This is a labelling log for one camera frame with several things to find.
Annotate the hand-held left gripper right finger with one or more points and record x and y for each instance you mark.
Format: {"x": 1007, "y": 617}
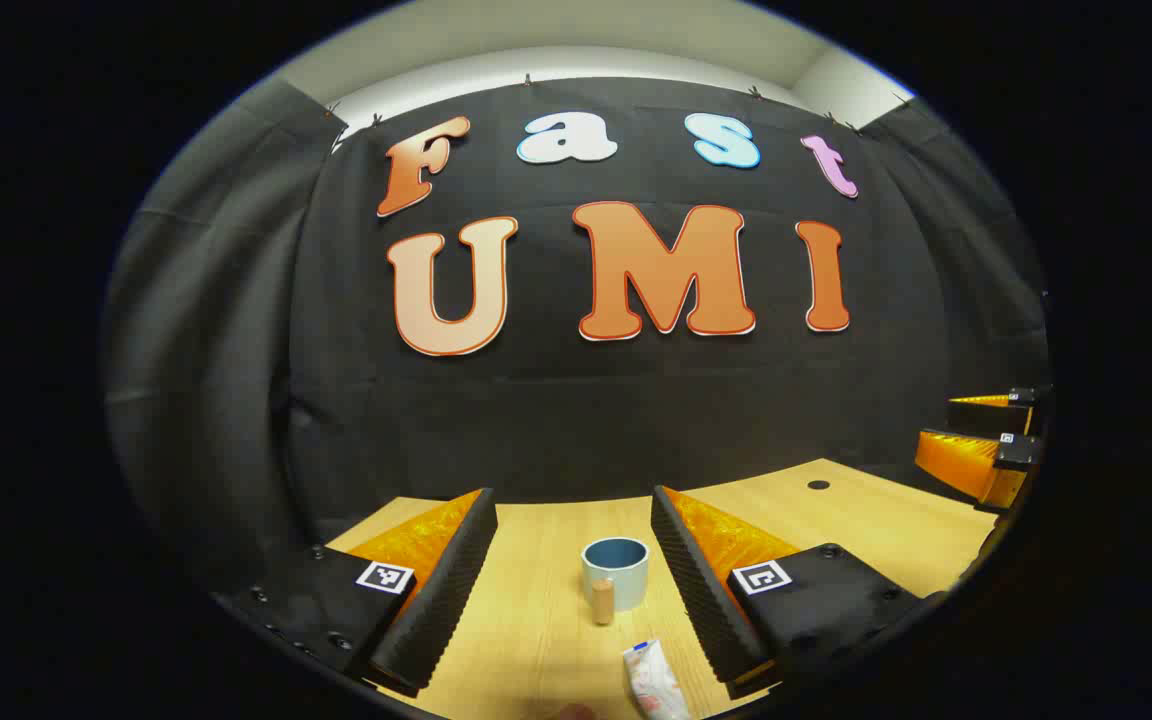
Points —
{"x": 696, "y": 600}

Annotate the blue and white cup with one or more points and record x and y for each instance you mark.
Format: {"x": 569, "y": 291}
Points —
{"x": 626, "y": 580}

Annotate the wooden desktop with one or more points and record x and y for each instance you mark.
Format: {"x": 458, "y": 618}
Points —
{"x": 536, "y": 640}

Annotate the black backdrop cloth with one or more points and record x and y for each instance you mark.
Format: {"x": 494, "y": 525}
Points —
{"x": 586, "y": 420}

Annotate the white toothpaste tube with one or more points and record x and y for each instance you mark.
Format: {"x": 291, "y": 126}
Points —
{"x": 651, "y": 680}

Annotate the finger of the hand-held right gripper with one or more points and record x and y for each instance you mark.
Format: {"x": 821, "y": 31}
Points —
{"x": 986, "y": 415}
{"x": 956, "y": 460}

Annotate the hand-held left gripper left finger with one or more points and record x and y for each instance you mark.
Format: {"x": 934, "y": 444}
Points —
{"x": 451, "y": 590}

